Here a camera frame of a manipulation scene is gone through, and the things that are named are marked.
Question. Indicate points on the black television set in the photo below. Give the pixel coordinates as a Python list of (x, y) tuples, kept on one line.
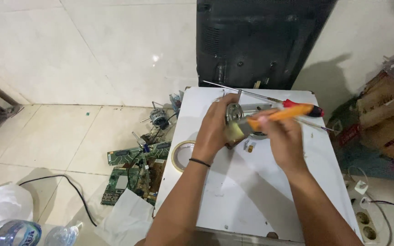
[(251, 37)]

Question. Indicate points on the clear plastic bottle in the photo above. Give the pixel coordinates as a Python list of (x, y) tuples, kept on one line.
[(62, 235)]

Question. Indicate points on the square green circuit board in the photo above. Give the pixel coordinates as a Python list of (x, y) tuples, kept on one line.
[(115, 186)]

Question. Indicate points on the metal fan motor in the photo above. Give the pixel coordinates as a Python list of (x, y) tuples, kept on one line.
[(234, 114)]

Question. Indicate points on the white charger adapter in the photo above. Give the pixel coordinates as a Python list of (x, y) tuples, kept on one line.
[(361, 187)]

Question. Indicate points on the long green circuit board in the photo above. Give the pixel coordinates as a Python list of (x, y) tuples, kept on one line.
[(121, 155)]

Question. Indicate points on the brown circuit board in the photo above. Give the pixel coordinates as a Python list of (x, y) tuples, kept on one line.
[(154, 177)]

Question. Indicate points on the heap of cardboard boxes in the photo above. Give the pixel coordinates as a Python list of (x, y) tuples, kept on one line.
[(385, 119)]

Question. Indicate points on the blue tipped metal tool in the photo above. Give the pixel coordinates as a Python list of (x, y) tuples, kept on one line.
[(141, 141)]

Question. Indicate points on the beige power strip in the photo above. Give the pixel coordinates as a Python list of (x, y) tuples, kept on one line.
[(366, 223)]

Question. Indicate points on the black wristband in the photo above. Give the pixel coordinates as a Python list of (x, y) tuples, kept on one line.
[(199, 162)]

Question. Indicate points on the person's left fingers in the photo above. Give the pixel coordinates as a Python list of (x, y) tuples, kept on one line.
[(227, 99)]

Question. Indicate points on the blue label water bottle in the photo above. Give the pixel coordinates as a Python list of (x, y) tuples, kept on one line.
[(12, 234)]

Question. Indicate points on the thin metal screwdriver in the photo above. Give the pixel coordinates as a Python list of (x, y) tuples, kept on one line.
[(316, 125)]

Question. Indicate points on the small brass metal part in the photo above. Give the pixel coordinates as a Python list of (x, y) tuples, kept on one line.
[(250, 148)]

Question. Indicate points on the person's left hand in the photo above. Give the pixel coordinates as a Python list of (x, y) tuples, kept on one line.
[(210, 131)]

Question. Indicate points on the person's right fingers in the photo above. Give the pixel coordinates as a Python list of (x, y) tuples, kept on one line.
[(265, 127)]

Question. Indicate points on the small silver metal part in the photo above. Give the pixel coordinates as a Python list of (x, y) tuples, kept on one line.
[(245, 145)]

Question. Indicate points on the white plastic bag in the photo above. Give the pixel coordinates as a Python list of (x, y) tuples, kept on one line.
[(7, 205)]

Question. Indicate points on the white paper sheet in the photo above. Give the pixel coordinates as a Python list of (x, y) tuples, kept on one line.
[(127, 218)]

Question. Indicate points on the clear plastic parts bag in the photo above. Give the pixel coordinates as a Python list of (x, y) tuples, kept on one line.
[(175, 100)]

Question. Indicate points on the person's right hand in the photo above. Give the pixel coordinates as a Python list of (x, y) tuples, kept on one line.
[(284, 143)]

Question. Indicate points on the beige masking tape roll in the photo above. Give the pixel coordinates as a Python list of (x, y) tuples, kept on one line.
[(175, 155)]

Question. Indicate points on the grey electric motor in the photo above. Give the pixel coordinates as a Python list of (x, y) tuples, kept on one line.
[(158, 118)]

